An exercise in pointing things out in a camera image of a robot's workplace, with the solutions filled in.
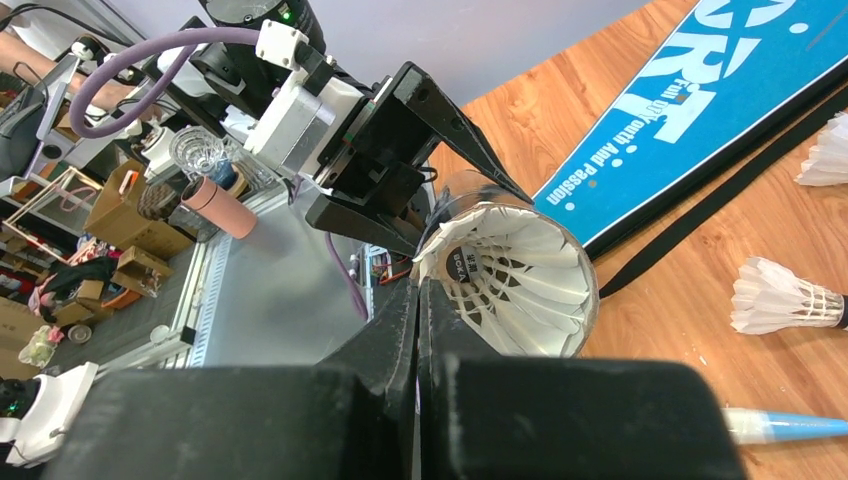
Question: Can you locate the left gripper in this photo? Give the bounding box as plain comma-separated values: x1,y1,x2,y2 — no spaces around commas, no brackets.
305,61,534,256

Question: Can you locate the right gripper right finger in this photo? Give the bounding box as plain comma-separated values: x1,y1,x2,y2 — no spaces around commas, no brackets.
419,281,747,479

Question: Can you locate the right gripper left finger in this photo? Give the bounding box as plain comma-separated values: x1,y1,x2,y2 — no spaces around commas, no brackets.
45,280,418,479

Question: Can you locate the black shuttlecock tube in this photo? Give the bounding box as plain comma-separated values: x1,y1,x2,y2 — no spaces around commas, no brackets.
411,170,600,358

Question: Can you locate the white shuttlecock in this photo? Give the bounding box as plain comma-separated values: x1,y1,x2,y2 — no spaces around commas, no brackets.
795,111,847,187
730,257,847,335

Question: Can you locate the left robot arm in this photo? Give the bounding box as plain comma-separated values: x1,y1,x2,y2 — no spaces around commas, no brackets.
155,1,523,255

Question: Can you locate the blue racket upper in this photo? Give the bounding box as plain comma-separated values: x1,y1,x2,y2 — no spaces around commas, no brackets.
722,407,847,445

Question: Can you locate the blue racket bag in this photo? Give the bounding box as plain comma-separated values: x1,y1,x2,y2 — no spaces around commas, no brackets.
534,0,847,257

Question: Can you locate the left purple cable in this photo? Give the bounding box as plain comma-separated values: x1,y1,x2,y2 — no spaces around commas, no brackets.
67,26,266,140

